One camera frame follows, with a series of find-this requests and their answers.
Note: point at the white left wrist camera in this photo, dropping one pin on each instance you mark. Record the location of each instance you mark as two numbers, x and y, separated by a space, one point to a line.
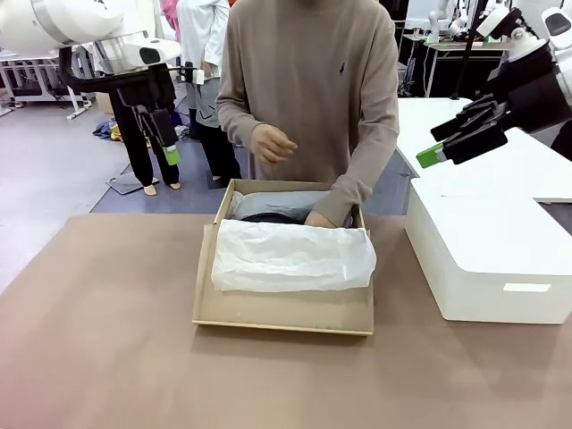
152 51

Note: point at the grey floor plate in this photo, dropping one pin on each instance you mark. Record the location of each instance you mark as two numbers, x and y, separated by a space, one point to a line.
129 184

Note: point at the background work table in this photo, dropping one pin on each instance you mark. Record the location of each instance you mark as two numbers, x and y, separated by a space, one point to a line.
451 47

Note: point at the person's left hand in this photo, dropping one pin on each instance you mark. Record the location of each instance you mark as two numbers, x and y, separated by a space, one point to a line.
322 220

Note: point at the black vertical pole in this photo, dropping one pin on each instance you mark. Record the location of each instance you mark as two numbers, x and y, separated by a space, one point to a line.
465 44

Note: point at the black leather buckle shoe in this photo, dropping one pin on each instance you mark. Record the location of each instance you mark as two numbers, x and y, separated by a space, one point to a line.
277 217

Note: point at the person's right forearm beige sleeve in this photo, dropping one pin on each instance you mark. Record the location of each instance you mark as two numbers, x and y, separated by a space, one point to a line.
234 120

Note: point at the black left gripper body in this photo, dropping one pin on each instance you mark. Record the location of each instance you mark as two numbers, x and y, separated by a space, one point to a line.
149 91

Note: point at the pink garment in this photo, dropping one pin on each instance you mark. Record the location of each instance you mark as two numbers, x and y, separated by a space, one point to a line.
170 18

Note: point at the white tissue paper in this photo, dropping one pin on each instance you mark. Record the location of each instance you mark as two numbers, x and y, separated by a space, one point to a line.
290 259

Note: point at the small background cardboard box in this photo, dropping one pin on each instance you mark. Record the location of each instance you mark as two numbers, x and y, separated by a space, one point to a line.
105 103

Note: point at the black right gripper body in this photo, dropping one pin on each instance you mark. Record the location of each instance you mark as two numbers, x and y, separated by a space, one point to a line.
527 94

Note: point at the white background desk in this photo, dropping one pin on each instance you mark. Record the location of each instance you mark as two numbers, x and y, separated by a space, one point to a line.
27 67

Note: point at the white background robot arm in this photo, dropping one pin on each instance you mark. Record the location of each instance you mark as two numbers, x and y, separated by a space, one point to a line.
440 18

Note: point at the bystander in black trousers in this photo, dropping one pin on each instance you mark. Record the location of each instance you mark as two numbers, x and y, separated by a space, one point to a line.
138 165

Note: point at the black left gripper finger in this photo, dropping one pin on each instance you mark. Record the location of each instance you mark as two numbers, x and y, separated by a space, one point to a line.
143 118
166 134

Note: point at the person's left forearm beige sleeve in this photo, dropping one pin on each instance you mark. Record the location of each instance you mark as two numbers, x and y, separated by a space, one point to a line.
357 183

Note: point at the person in beige sweater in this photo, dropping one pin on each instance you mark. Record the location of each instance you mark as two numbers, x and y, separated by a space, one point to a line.
313 89

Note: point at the blue yellow clothing pile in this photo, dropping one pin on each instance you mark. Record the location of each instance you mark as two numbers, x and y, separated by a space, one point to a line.
107 130

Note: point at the small white clamped block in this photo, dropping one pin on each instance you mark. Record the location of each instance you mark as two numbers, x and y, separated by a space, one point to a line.
199 76

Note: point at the pale clothing pile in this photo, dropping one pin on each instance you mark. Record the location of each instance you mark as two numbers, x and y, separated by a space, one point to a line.
181 132

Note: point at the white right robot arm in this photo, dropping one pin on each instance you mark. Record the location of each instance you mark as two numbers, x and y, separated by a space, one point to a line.
561 67

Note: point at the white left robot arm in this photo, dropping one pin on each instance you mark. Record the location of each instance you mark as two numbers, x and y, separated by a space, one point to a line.
67 22

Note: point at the bystander in white coat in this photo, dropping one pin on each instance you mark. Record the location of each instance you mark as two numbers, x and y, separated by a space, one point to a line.
201 27

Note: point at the white plastic bin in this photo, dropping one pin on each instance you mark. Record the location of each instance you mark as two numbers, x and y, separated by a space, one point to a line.
482 250

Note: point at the white side table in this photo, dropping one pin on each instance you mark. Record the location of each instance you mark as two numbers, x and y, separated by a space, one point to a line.
514 165

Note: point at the person's right hand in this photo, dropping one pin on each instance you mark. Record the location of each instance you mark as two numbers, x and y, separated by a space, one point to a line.
272 145

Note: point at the white label on bin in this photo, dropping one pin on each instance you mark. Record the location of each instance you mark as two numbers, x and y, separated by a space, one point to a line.
527 288

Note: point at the brown cardboard shoe box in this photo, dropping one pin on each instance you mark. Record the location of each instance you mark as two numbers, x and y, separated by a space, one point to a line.
268 308

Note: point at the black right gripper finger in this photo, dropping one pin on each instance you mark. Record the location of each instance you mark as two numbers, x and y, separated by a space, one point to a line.
478 140
473 116

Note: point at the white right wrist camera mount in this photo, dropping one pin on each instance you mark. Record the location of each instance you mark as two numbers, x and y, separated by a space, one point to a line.
500 22

